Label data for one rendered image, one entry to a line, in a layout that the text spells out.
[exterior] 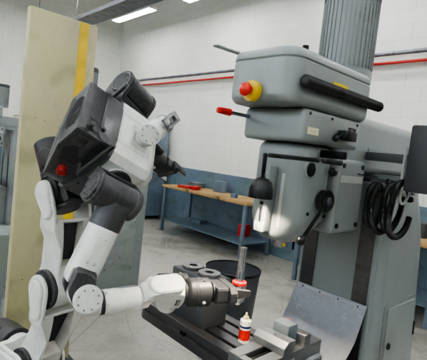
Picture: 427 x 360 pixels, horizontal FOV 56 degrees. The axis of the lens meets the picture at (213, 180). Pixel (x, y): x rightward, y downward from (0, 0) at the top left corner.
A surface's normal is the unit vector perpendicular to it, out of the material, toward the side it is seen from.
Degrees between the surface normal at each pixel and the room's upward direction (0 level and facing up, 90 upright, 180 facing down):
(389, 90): 90
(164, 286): 35
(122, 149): 58
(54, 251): 90
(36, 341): 90
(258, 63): 90
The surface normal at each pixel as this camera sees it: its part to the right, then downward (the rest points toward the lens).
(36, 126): 0.67, 0.12
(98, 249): 0.47, 0.00
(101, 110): 0.74, -0.42
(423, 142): -0.73, -0.04
